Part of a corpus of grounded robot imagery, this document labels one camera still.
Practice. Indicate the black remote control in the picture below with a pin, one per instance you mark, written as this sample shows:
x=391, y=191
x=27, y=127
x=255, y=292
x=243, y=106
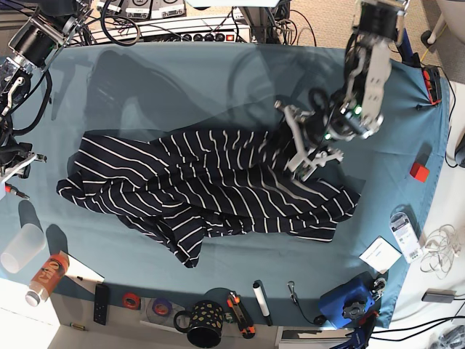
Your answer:
x=101, y=301

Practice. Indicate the orange tape roll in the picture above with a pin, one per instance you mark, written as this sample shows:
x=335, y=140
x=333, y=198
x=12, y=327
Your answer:
x=131, y=301

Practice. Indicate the white packaged item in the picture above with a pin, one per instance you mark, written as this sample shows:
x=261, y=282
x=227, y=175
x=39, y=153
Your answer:
x=405, y=236

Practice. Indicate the black power strip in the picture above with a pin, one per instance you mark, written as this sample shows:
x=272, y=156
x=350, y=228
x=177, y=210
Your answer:
x=198, y=37

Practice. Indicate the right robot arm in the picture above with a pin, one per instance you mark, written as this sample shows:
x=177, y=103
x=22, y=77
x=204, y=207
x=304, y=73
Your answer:
x=50, y=28

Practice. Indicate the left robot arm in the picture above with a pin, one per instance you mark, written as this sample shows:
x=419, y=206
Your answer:
x=353, y=111

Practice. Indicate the carabiner with black cord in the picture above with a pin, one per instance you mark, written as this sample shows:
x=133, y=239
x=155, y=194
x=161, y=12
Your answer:
x=318, y=320

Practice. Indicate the black mug yellow pattern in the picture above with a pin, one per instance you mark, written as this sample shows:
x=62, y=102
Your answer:
x=203, y=324

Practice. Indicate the orange black utility knife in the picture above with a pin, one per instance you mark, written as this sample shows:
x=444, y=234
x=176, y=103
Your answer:
x=241, y=315

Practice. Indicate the navy white striped t-shirt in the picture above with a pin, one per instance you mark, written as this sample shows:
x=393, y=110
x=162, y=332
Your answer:
x=185, y=187

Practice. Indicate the blue clamp device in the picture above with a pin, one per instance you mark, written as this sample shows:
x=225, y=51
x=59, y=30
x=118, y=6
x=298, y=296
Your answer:
x=349, y=302

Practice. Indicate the translucent plastic cup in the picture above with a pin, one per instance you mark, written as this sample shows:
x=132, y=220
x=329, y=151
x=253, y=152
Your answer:
x=26, y=244

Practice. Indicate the red black clamp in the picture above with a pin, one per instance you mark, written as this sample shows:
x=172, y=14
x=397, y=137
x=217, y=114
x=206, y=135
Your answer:
x=432, y=80

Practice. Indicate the white black marker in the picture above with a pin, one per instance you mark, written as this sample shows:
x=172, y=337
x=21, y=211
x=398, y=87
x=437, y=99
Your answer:
x=261, y=300

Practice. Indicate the purple tape roll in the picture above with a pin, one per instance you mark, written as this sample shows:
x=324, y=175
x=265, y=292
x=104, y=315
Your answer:
x=162, y=307

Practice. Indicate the orange label bottle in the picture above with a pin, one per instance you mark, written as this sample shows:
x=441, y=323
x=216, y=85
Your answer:
x=46, y=279

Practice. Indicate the white paper sheet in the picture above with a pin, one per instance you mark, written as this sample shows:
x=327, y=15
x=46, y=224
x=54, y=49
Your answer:
x=77, y=269

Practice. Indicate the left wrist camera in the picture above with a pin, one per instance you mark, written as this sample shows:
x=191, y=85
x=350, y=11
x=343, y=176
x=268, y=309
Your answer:
x=304, y=171

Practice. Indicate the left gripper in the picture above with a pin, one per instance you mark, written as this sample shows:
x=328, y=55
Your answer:
x=303, y=139

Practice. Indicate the orange screwdriver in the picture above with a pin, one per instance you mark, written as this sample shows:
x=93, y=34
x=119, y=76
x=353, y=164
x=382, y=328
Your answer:
x=14, y=191

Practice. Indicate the red cube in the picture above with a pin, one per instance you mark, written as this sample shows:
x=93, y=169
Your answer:
x=419, y=172

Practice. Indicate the teal table cloth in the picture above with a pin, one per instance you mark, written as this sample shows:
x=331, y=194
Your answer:
x=150, y=90

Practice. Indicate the white paper card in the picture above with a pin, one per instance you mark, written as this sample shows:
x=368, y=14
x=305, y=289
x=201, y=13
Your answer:
x=380, y=255

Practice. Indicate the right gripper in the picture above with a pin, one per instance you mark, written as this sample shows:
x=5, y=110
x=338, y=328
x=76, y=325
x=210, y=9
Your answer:
x=16, y=160

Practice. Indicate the grey adapter box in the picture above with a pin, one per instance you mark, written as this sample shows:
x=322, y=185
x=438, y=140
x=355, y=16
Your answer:
x=439, y=296

